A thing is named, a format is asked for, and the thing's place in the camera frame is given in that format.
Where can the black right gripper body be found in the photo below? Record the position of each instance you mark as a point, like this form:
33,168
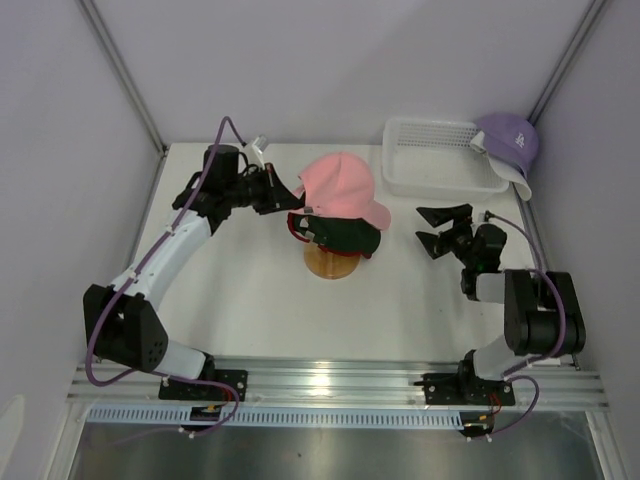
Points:
457,239

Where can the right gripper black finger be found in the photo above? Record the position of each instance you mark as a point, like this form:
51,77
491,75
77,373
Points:
460,216
431,243

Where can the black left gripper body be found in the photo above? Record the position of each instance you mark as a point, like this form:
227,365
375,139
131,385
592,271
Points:
252,190

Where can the pink baseball cap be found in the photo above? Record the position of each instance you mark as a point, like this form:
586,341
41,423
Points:
341,185

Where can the red LA baseball cap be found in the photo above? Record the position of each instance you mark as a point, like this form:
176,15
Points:
320,245

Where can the dark green NY baseball cap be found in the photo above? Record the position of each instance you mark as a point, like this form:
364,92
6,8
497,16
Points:
345,235

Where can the wooden hat stand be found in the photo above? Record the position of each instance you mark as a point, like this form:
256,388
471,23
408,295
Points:
328,265

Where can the lavender LA baseball cap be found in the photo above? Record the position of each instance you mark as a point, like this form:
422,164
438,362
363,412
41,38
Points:
511,139

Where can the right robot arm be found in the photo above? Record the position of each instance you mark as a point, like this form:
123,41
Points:
542,319

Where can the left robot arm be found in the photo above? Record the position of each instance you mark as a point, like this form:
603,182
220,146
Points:
121,320

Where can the white perforated plastic basket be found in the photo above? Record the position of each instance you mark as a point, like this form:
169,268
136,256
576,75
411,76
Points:
434,160

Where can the white baseball cap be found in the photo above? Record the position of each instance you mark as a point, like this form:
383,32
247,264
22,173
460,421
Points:
502,169

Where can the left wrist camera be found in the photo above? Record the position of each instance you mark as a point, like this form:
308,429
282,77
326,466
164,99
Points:
255,149

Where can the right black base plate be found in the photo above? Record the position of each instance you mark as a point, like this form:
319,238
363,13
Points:
459,389

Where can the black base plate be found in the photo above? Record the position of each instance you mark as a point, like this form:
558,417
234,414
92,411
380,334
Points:
459,389
218,389

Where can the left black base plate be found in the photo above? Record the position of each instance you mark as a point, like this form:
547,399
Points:
218,389

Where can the aluminium mounting rail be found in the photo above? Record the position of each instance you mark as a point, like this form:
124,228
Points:
320,383

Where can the left aluminium frame post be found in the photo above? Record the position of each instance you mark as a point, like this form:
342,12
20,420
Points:
121,72

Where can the aluminium frame post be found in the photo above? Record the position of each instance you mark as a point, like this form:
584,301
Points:
121,72
580,36

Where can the white slotted cable duct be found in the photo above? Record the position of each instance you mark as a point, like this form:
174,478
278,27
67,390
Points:
416,419

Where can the right aluminium frame post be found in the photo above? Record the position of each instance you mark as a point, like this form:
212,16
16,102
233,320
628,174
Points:
580,36

